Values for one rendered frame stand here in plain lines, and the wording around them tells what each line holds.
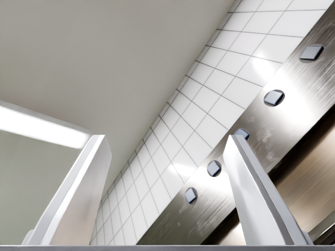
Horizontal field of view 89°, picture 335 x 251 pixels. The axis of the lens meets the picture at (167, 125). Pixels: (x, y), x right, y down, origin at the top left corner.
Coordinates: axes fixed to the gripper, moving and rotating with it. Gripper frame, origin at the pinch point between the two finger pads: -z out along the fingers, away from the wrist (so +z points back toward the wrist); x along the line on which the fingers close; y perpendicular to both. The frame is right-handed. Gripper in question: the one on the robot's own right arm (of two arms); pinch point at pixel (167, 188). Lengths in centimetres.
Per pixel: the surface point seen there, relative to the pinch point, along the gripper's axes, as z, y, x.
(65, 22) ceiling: -77, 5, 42
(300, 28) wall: -64, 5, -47
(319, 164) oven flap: -23, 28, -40
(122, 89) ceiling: -80, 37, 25
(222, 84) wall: -68, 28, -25
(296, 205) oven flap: -16, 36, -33
